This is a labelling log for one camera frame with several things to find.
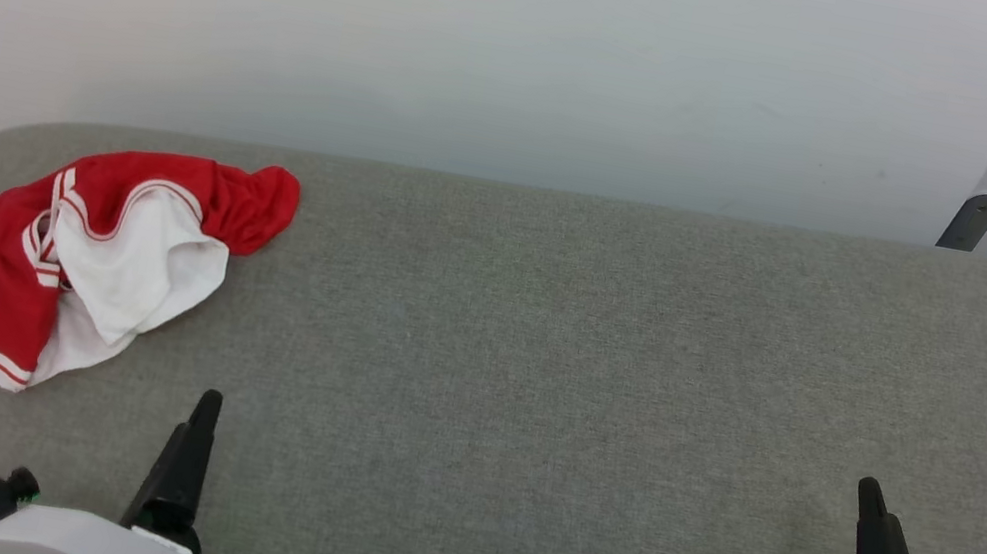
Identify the red and white jersey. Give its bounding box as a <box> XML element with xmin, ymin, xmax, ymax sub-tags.
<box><xmin>0</xmin><ymin>117</ymin><xmax>306</xmax><ymax>437</ymax></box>

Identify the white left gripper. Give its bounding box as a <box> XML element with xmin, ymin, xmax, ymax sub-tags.
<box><xmin>0</xmin><ymin>352</ymin><xmax>231</xmax><ymax>554</ymax></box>

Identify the dark metal post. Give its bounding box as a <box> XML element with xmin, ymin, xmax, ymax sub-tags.
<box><xmin>935</xmin><ymin>186</ymin><xmax>987</xmax><ymax>256</ymax></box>

